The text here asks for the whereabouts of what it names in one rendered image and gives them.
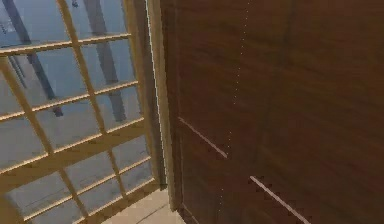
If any wooden framed glass door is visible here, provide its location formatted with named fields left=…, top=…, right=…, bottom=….
left=0, top=0, right=168, bottom=224

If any dark brown wooden cupboard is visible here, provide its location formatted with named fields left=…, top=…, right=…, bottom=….
left=159, top=0, right=384, bottom=224

